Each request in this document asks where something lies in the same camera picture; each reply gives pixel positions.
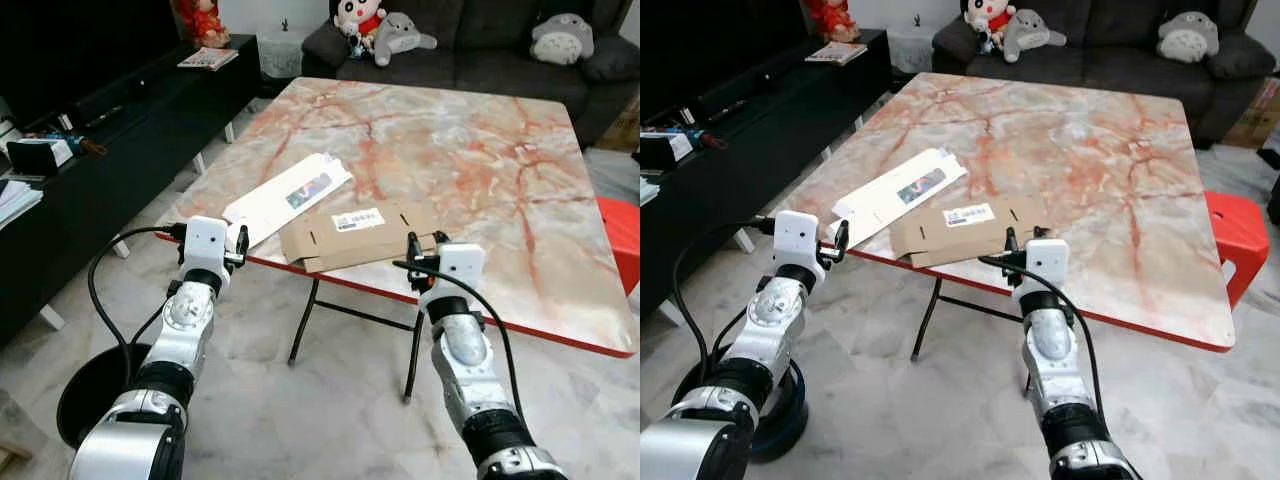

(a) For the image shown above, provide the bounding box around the flattened white paper box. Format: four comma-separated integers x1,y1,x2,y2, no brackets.
832,148,969,246
222,154,354,251

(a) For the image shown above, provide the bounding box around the flattened brown cardboard box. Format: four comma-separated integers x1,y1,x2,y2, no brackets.
890,195,1051,269
279,200,451,274

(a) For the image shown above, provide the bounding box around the marble top folding table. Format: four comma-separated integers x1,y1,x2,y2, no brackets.
775,72,1236,393
155,77,639,401

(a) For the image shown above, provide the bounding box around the black TV cabinet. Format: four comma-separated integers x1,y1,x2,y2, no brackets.
640,28,891,316
0,33,261,346

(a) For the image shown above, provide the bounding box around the black plastic bucket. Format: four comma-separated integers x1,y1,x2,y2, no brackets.
672,355,809,463
55,342,151,449

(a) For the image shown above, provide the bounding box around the dark grey fabric sofa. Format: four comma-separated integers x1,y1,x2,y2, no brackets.
932,0,1276,149
302,0,641,151

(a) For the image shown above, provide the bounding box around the red plastic stool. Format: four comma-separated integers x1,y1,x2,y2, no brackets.
598,196,641,297
1205,190,1271,309

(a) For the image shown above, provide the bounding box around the colourful magazine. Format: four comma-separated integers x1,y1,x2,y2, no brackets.
805,41,868,66
177,47,240,71

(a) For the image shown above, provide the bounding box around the white lace cloth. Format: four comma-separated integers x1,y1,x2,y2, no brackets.
888,25,936,73
258,28,306,81

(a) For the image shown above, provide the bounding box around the black box with white label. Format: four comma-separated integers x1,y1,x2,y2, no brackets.
640,130,696,171
5,137,76,179

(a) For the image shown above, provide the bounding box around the grey Totoro plush toy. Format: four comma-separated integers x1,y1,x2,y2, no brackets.
1157,11,1221,64
373,12,438,67
530,14,595,66
1003,8,1068,63

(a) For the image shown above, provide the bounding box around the brown cardboard carton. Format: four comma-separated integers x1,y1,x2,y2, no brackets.
597,95,641,153
1225,78,1280,151

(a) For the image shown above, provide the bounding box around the cartoon boy plush doll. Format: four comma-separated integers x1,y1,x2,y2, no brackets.
333,0,386,59
962,0,1016,53

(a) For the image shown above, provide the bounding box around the red festive figurine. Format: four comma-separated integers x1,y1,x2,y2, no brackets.
805,0,859,43
175,0,229,49

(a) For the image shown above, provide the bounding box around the black television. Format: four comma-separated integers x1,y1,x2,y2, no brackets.
640,0,816,121
0,0,186,126

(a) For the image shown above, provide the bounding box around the dark grey cushion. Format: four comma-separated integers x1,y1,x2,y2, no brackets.
1207,33,1276,81

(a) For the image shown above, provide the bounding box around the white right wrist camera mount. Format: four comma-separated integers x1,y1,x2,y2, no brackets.
1022,238,1071,293
436,243,487,298

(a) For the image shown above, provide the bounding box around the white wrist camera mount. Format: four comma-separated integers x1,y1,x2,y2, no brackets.
183,216,231,273
775,210,826,269
1022,238,1071,293
436,243,487,298

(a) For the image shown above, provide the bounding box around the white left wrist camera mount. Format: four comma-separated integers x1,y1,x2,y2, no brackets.
775,210,826,269
183,216,231,273

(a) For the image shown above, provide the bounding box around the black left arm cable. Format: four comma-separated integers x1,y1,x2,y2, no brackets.
88,225,191,386
672,218,779,386

